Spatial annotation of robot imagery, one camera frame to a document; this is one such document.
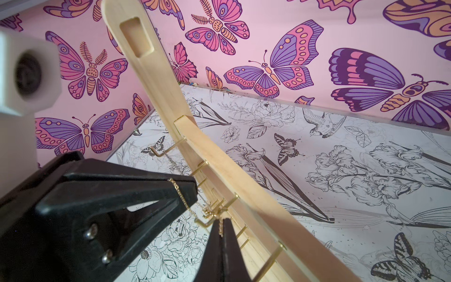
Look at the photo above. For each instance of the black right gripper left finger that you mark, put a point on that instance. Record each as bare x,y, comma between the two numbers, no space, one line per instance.
210,269

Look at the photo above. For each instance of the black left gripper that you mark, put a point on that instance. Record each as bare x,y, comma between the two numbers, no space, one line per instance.
86,220

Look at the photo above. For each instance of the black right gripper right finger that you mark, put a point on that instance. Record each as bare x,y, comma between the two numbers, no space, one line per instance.
233,269

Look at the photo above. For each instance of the wooden jewelry display stand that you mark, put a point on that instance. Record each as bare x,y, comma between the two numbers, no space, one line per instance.
274,245

